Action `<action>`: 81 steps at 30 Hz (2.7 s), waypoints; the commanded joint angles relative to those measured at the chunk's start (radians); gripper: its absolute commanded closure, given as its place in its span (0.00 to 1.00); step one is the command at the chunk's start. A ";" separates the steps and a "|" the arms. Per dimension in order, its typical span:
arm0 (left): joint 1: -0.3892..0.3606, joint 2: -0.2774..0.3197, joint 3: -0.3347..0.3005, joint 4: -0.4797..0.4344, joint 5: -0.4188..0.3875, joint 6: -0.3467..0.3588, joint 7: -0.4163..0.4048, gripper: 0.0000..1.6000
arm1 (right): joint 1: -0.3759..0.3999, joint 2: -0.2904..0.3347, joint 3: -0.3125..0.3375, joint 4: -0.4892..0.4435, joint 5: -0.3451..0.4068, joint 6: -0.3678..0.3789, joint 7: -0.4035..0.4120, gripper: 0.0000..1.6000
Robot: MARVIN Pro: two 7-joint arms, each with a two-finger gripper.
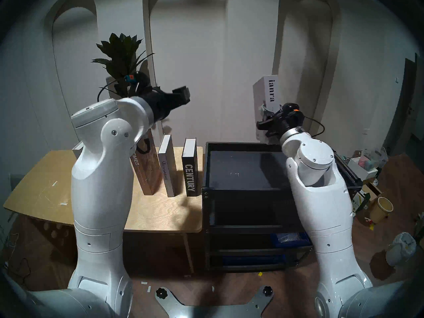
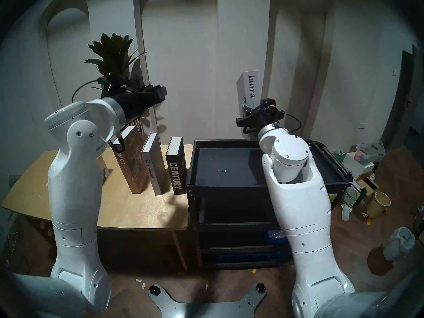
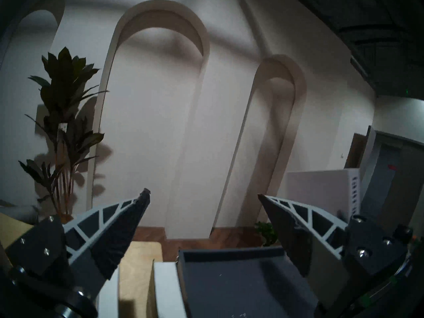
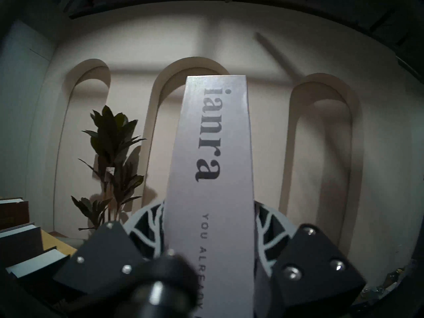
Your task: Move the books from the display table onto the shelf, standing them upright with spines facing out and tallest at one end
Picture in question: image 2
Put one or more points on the dark door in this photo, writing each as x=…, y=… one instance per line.
x=399, y=102

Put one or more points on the grey metal robot base plate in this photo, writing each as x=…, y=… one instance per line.
x=205, y=309

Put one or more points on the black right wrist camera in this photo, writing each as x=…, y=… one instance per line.
x=266, y=103

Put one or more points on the brown cardboard box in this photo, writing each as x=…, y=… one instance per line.
x=367, y=185

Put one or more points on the grey Discontent book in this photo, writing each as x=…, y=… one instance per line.
x=154, y=168

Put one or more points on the grey iaura book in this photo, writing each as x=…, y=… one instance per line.
x=250, y=85

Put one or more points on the yellow bucket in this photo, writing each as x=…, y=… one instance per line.
x=377, y=206

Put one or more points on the black CENTURY book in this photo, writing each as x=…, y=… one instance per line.
x=175, y=175

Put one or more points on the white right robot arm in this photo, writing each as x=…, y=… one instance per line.
x=298, y=194

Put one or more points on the green and white carton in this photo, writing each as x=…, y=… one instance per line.
x=354, y=196

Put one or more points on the light wooden table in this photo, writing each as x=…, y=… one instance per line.
x=139, y=211

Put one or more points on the blue bin with plastic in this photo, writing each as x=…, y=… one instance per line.
x=273, y=236

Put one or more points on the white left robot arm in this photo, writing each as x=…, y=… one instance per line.
x=76, y=188

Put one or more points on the clear plastic storage box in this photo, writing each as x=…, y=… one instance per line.
x=371, y=153

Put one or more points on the pale green cup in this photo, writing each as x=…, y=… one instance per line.
x=338, y=154

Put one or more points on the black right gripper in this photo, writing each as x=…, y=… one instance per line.
x=261, y=118

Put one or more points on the black three-tier shelf cart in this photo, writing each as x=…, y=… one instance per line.
x=228, y=168

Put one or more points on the brown HOMES book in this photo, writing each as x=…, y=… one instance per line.
x=132, y=168

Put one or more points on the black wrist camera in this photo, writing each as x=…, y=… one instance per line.
x=114, y=83
x=266, y=103

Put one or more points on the dark green leafy plant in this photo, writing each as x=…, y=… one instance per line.
x=112, y=52

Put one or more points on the green plate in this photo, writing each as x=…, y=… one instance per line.
x=332, y=198

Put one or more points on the black star knob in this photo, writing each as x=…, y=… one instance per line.
x=154, y=290
x=260, y=288

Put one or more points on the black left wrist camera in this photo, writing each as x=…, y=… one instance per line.
x=114, y=83

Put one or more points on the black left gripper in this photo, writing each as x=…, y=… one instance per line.
x=135, y=103

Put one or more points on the small white bottle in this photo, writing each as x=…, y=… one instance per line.
x=345, y=213

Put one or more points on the white bin with bag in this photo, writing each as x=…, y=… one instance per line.
x=399, y=244

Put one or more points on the white box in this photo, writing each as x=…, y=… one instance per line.
x=356, y=165

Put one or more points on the white Statue of Liberty book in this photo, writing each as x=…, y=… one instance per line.
x=105, y=173

